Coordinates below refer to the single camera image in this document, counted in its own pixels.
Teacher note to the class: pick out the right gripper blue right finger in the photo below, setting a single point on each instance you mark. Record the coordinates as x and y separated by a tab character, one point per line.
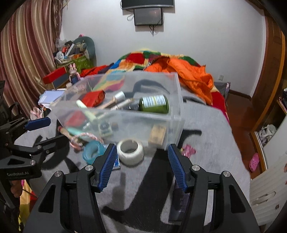
179	166

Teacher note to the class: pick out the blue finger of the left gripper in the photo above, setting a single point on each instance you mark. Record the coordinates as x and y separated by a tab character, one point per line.
51	145
37	124

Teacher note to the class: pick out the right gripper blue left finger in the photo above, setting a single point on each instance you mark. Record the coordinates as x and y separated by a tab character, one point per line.
105	166

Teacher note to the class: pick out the blue max staples box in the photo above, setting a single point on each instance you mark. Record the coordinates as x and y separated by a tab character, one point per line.
116	163

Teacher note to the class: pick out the beige tube red band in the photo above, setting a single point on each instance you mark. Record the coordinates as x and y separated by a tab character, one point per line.
64	132

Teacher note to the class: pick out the purple small bottle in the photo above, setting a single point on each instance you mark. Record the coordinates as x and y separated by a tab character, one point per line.
178	204

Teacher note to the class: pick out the teal green tube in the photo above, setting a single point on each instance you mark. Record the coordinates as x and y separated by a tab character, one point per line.
76	132

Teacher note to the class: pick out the blue tape roll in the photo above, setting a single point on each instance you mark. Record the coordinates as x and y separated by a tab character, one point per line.
92	150

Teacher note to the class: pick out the white tape roll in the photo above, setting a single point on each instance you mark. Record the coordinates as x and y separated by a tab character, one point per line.
130	152

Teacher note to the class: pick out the pale green tube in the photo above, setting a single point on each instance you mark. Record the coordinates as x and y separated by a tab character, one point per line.
91	116

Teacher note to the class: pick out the mahjong tile box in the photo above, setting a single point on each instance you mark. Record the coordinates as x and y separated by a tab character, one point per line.
105	129

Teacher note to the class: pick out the tan small box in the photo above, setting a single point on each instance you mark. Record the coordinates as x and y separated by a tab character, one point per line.
157	135

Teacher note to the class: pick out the red rectangular gift box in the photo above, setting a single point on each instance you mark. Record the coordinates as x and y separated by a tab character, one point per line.
94	98

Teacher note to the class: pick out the clear plastic storage box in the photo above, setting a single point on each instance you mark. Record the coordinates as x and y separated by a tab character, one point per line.
125	123

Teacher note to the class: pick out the white cosmetic pen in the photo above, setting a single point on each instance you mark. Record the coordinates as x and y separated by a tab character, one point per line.
122	104

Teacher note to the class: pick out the beige foundation tube white cap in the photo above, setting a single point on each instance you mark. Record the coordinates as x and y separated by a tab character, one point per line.
118	97

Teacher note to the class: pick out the green glass spray bottle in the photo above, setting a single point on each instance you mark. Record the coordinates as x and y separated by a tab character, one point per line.
152	104

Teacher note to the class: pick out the blue white booklet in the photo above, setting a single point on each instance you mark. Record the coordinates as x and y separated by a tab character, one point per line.
50	96

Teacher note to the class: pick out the pink hair clip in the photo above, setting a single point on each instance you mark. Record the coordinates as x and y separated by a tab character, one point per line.
187	151

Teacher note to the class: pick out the long red box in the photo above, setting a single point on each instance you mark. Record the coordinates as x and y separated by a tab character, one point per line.
54	75

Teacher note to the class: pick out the pink bunny toy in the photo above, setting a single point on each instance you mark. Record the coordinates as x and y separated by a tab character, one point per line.
74	75

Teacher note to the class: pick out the pink croc shoe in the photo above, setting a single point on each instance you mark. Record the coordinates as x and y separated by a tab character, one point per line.
254	162

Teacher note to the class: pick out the red garment on bed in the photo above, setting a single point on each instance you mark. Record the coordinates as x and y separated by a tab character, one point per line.
92	71

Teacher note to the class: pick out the green cardboard clutter box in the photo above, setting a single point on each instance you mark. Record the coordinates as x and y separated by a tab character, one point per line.
80	63

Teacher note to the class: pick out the striped red gold curtain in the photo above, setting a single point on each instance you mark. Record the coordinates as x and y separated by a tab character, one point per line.
28	42

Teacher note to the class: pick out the white suitcase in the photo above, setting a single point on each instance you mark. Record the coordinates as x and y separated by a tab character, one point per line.
268	192

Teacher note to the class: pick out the grey neck pillow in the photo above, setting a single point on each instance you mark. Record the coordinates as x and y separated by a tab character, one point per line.
90	47

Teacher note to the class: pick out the orange down jacket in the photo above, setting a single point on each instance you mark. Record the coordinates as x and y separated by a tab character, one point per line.
195	78

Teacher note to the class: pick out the colourful patchwork quilt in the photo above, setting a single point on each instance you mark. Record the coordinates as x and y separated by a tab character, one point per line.
139	60

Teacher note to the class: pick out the wooden wardrobe shelf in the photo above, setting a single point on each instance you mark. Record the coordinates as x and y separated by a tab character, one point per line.
269	86

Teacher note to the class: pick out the large black wall television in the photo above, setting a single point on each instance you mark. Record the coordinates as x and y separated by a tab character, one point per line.
131	4

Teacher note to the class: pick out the small black wall monitor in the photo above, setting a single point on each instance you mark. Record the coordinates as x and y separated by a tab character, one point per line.
148	16

